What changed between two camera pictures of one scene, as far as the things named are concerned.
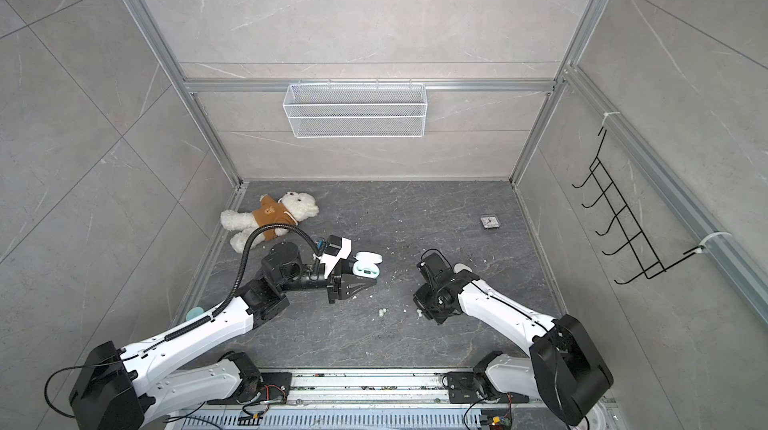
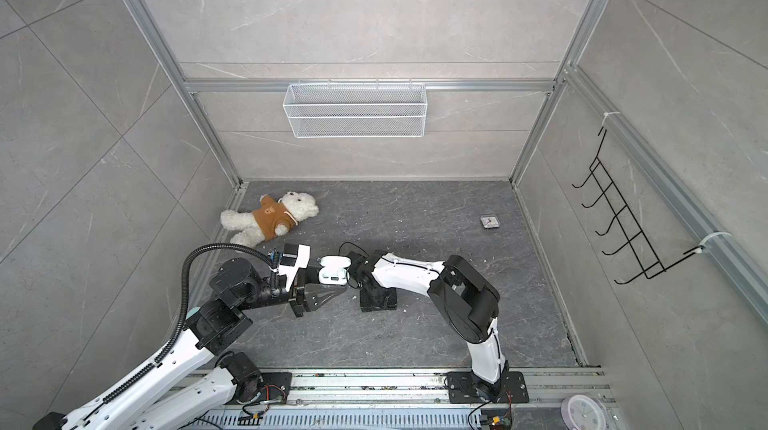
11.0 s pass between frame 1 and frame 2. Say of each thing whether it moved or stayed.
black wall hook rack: stayed
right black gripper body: moved
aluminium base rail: stayed
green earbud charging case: moved
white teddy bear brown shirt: stayed
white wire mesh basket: stayed
